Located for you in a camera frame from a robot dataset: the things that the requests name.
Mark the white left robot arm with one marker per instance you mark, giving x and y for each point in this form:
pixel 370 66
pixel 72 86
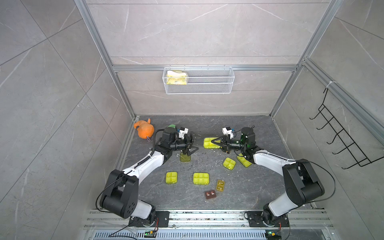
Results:
pixel 121 193

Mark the orange plush toy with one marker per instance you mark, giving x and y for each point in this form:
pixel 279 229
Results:
pixel 145 129

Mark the white wire wall basket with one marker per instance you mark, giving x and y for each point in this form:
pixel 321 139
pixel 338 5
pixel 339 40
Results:
pixel 202 80

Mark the large green six-cell pillbox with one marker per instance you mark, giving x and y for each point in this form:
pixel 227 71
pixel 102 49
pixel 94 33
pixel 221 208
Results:
pixel 201 179

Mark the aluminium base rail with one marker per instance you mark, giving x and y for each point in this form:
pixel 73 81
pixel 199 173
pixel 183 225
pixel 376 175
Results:
pixel 219 224

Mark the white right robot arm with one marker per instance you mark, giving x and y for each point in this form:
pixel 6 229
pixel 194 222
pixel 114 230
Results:
pixel 302 184

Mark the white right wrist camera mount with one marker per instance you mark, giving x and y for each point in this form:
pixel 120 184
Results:
pixel 228 131

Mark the small green pillbox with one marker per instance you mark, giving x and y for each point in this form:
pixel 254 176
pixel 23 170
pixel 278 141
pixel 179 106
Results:
pixel 185 158
pixel 229 164
pixel 171 178

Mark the black wall hook rack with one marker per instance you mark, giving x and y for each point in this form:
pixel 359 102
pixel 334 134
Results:
pixel 349 145

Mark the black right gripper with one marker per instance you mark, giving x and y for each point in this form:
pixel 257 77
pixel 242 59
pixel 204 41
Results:
pixel 225 144

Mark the brown small pillbox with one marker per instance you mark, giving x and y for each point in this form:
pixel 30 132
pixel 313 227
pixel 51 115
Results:
pixel 211 194

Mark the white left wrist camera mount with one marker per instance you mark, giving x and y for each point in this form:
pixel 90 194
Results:
pixel 182 132

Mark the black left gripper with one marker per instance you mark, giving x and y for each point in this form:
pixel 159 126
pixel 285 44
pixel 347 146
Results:
pixel 188 145

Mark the yellow packet in basket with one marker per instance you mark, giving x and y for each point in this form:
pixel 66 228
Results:
pixel 176 77

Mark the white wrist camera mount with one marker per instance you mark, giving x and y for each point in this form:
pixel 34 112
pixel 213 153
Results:
pixel 182 132
pixel 228 131

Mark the yellow small pillbox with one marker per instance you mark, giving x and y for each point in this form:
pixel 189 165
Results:
pixel 220 185

